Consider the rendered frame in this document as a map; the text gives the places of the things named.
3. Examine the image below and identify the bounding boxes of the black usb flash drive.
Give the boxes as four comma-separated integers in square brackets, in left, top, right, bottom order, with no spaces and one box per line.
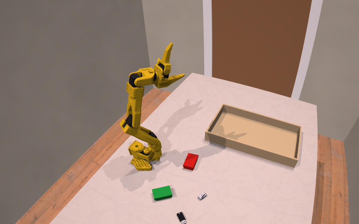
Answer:
[177,212,186,224]

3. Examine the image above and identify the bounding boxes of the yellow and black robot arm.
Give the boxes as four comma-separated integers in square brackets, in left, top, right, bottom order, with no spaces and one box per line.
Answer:
[120,67,162,171]

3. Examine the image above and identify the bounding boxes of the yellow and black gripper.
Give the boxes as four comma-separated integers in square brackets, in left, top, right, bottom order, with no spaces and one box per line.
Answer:
[154,43,185,88]

